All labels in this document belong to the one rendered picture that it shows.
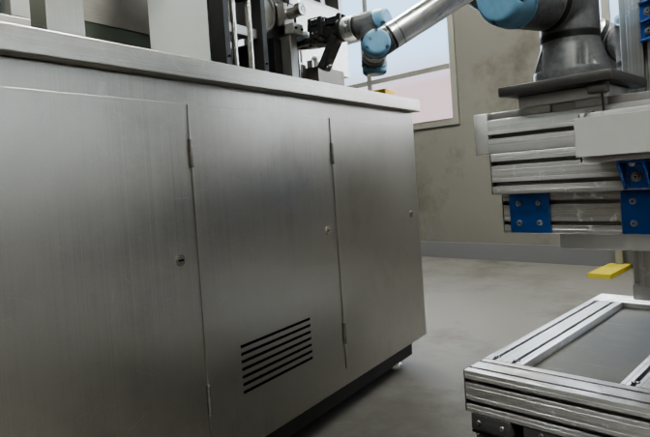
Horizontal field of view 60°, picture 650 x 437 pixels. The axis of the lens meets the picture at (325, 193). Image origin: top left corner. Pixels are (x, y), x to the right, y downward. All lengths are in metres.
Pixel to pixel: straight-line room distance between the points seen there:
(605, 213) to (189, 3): 1.16
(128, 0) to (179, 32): 0.26
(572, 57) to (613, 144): 0.24
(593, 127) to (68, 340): 0.93
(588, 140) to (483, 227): 3.18
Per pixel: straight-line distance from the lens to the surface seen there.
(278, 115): 1.32
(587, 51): 1.26
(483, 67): 4.23
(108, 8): 1.82
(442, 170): 4.36
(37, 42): 0.94
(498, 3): 1.18
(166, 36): 1.71
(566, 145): 1.22
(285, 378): 1.36
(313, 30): 1.84
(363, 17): 1.74
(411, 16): 1.61
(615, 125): 1.07
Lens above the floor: 0.65
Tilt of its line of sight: 1 degrees down
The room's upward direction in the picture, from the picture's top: 4 degrees counter-clockwise
